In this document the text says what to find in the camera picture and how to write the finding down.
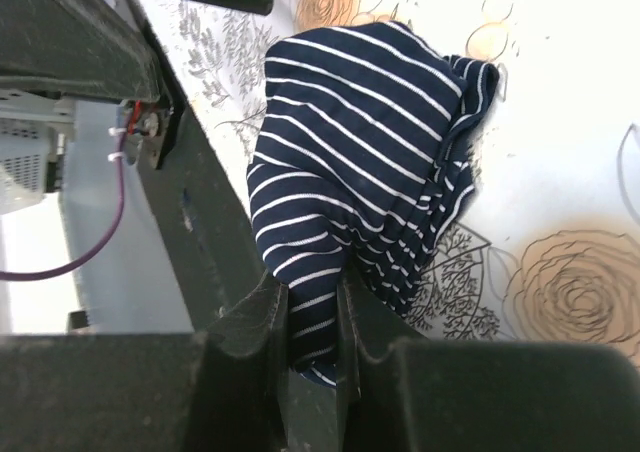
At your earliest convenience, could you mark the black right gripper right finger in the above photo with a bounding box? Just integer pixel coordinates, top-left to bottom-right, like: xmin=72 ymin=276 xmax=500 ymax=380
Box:
xmin=337 ymin=267 xmax=639 ymax=451

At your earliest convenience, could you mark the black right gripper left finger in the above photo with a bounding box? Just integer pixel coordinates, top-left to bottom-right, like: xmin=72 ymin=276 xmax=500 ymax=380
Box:
xmin=1 ymin=276 xmax=288 ymax=451

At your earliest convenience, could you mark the navy striped underwear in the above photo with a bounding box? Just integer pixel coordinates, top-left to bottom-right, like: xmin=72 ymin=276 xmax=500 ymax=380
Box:
xmin=246 ymin=21 xmax=500 ymax=387

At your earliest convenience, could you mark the floral patterned table mat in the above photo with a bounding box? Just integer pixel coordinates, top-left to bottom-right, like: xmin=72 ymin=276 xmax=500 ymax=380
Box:
xmin=140 ymin=0 xmax=639 ymax=360

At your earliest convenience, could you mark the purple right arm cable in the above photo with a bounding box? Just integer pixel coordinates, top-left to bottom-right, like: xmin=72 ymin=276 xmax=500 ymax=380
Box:
xmin=0 ymin=126 xmax=127 ymax=281

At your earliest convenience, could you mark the aluminium frame rail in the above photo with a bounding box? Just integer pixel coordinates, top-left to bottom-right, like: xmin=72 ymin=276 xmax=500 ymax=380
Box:
xmin=1 ymin=0 xmax=161 ymax=103

